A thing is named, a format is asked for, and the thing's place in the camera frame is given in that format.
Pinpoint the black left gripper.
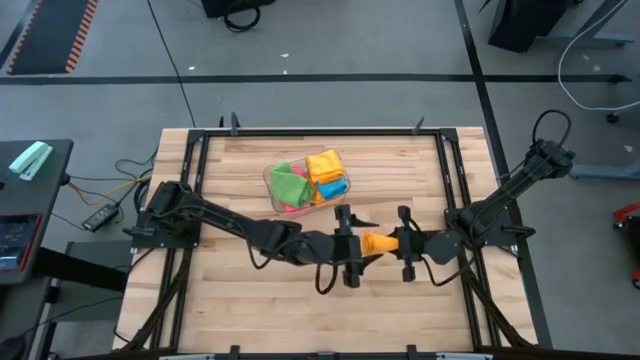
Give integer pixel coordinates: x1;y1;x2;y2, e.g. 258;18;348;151
333;203;385;289

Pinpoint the tablet with red case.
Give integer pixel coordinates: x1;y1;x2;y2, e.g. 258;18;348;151
0;213;44;274

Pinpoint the clear plastic bin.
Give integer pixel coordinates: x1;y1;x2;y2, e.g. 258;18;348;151
262;148;352;221

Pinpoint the red cart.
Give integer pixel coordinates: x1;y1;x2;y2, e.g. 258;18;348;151
612;202;640;291

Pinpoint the thin black floor cable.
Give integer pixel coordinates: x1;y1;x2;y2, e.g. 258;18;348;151
146;0;197;129

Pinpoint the blue microfiber towel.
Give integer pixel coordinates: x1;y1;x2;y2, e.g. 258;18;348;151
315;178;349;201

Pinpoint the black cable bundle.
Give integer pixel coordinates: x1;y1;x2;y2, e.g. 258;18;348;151
119;247;194;351
457;259;534;349

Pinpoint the yellow floor cable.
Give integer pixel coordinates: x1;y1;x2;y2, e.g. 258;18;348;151
67;174;151;207

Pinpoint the black desk base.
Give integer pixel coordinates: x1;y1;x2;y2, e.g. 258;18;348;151
487;0;636;54

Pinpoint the black metal table frame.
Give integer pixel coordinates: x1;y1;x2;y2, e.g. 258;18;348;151
152;113;501;359

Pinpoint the white floor cable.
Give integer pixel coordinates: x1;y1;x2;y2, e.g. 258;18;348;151
557;0;640;112

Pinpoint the mint green stapler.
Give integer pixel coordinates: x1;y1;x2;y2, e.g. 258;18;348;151
8;140;55;182

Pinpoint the black floor mat orange edge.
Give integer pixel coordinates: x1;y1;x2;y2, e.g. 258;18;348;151
6;0;99;76

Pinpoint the black side desk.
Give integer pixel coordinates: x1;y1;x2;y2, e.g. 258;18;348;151
0;138;75;286

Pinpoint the black power adapter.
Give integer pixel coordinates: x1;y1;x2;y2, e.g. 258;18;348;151
82;202;120;233

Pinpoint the grey desk foot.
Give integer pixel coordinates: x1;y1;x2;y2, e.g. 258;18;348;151
568;162;640;181

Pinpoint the green microfiber towel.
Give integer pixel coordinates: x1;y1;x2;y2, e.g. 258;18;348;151
269;161;316;209

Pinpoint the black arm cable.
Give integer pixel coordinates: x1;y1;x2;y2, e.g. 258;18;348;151
531;109;573;149
419;254;474;288
314;262;340;295

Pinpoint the black equipment with cable loop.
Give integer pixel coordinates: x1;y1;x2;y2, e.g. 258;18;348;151
201;0;279;34

